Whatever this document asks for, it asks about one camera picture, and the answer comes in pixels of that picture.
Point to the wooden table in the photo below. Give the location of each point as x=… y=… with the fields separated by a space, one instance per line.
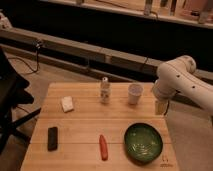
x=79 y=130

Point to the small clear bottle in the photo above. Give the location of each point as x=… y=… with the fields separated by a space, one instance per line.
x=105 y=90

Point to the white sponge block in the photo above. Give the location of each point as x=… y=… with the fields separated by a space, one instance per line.
x=67 y=104

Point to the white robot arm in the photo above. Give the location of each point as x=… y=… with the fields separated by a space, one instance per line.
x=178 y=75

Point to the orange carrot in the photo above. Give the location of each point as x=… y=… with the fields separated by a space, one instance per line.
x=103 y=148

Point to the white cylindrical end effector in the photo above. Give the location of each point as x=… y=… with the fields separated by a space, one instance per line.
x=160 y=107

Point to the green bowl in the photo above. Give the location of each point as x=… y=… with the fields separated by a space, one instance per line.
x=142 y=142

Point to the black office chair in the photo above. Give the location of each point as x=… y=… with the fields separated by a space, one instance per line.
x=12 y=93

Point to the black rectangular block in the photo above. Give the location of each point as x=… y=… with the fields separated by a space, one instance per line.
x=52 y=138

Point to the white plastic cup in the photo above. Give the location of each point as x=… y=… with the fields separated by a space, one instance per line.
x=134 y=93

